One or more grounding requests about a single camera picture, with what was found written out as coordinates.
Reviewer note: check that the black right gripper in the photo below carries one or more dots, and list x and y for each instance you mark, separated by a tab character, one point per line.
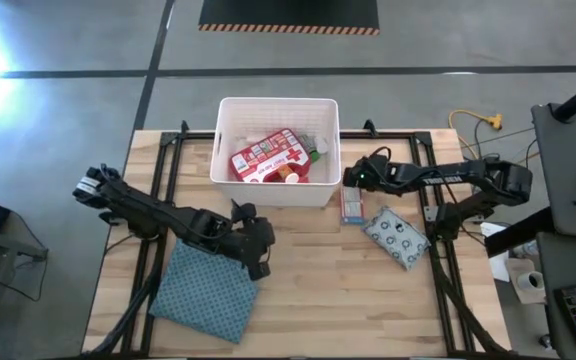
368	175

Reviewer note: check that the black hazard-striped floor mat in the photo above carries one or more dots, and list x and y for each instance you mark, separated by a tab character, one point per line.
288	12

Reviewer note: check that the blue patterned cloth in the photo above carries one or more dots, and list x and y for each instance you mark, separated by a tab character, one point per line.
203	295

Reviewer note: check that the white plastic basket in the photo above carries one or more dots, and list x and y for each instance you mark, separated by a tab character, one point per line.
268	195

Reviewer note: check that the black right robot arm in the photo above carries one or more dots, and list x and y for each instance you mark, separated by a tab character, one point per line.
443	177

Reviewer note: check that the black stand beam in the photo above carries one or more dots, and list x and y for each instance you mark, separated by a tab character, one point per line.
513	235

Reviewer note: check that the dark grey desk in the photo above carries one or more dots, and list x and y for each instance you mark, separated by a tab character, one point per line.
568	165
563	260

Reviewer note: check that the red first aid kit case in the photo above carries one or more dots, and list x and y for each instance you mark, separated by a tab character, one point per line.
265	157

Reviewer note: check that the small white pill bottle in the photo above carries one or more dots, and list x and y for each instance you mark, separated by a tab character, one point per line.
322	145

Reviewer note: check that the grey tape roll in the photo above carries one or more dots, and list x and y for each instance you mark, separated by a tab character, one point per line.
533	281

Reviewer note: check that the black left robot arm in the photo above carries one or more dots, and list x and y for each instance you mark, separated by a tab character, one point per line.
138	207

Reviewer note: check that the white paper sheet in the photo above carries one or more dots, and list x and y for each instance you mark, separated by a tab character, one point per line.
499	260

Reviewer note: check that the brown cardboard piece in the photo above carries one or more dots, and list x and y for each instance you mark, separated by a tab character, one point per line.
518	267

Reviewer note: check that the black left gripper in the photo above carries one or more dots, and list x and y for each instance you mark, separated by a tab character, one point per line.
243	240

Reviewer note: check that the grey side table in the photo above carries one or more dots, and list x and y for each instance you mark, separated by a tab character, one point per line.
13	245

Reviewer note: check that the red blue bandage box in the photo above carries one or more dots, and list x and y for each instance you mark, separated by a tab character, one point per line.
352	207

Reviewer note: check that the grey patterned soft pouch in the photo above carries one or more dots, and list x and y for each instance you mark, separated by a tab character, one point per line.
397	239

